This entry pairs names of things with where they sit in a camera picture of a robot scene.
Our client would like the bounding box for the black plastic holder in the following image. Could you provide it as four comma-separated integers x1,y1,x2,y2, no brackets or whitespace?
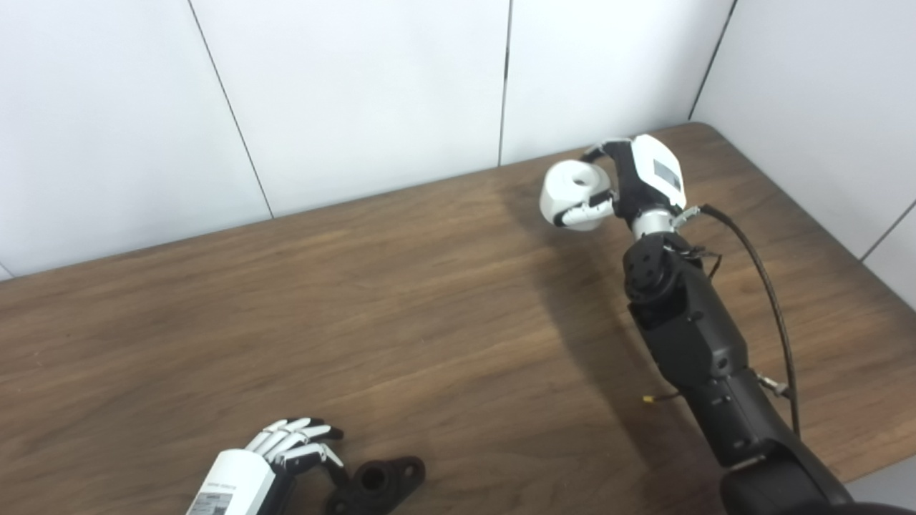
326,456,427,515

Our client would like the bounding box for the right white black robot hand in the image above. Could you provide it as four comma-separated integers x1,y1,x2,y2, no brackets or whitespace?
555,134,688,230

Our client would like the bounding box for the round white plastic piece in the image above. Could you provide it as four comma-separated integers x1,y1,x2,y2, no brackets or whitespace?
539,159,615,232

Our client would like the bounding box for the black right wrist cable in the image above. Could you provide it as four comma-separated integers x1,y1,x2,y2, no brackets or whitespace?
673,204,802,437

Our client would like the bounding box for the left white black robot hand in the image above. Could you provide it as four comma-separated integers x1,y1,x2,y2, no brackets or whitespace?
186,418,346,515

